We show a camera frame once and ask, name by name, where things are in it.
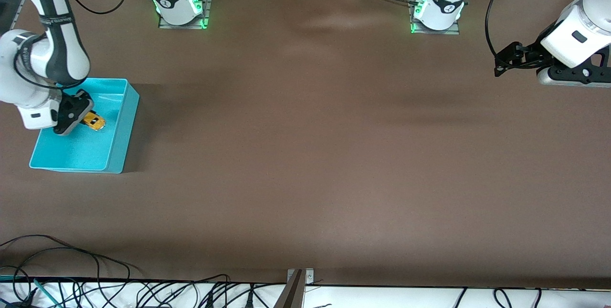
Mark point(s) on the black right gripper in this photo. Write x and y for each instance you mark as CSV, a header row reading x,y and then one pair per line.
x,y
71,110

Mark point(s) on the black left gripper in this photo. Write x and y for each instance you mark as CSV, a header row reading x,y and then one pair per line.
x,y
535,52

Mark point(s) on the yellow toy beetle car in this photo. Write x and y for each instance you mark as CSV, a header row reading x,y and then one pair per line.
x,y
98,122

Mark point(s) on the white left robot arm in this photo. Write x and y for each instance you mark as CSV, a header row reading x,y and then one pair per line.
x,y
580,31

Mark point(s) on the teal plastic bin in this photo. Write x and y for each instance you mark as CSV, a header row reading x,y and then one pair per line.
x,y
86,150

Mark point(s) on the teal thin tool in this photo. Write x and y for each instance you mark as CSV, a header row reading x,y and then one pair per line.
x,y
45,292

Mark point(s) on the grey aluminium bar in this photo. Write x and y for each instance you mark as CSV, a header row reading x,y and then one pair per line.
x,y
291,293

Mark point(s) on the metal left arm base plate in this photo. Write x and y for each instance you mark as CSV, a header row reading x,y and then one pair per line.
x,y
415,28

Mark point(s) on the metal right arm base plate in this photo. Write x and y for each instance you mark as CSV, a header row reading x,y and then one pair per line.
x,y
207,7

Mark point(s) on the small metal bracket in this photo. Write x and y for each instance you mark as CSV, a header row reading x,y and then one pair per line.
x,y
309,277

